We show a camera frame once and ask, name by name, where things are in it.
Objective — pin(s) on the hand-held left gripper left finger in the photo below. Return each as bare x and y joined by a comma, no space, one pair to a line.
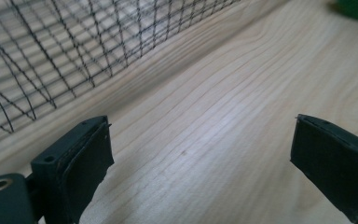
80,168

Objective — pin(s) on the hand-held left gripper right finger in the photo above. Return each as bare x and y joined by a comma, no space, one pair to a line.
332,155

